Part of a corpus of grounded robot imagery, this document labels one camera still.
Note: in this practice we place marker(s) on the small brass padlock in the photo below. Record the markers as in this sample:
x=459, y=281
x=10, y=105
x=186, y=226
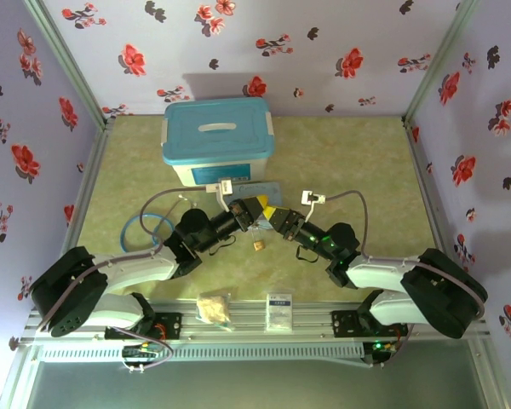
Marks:
x=260, y=246

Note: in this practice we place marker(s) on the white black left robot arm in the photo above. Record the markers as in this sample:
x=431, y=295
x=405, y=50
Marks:
x=132, y=266

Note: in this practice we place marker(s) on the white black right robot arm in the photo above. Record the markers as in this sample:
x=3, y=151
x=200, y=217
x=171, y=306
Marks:
x=379, y=272

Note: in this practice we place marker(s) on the blue-grey handwritten card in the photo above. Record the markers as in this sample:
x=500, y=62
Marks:
x=273, y=190

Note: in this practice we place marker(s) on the white packet with blue label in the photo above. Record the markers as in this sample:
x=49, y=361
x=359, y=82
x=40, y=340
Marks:
x=279, y=312

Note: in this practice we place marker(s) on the blue lidded plastic storage box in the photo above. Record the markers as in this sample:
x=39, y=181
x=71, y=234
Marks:
x=217, y=132

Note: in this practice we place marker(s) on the clear bag with beige contents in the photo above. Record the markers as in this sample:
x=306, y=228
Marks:
x=214, y=310

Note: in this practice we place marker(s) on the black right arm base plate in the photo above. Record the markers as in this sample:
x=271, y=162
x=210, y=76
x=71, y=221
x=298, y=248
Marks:
x=345, y=324

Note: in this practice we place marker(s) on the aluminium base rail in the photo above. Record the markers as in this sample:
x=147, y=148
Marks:
x=247, y=326

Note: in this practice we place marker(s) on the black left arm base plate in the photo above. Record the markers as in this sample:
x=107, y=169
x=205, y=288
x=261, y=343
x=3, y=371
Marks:
x=170, y=326

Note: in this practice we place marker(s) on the aluminium frame post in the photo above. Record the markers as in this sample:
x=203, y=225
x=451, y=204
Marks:
x=68, y=64
x=438, y=64

